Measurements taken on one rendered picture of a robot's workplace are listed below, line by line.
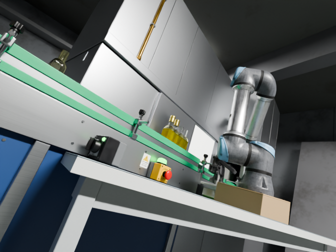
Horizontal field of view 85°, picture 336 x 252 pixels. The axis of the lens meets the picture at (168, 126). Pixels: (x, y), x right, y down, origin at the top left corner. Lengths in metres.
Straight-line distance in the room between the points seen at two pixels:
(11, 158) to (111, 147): 0.25
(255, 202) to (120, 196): 0.56
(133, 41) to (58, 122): 0.77
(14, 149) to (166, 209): 0.44
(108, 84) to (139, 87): 0.22
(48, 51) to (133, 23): 2.82
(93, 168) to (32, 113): 0.27
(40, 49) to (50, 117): 3.37
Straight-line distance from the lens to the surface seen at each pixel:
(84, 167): 0.41
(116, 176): 0.43
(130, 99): 1.13
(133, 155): 0.77
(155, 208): 0.54
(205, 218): 0.68
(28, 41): 4.01
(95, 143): 0.61
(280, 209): 0.99
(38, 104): 0.61
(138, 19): 1.32
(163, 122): 1.27
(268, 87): 1.12
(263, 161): 0.95
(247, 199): 0.89
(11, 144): 0.63
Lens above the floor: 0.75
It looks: 17 degrees up
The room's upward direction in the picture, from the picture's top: 18 degrees clockwise
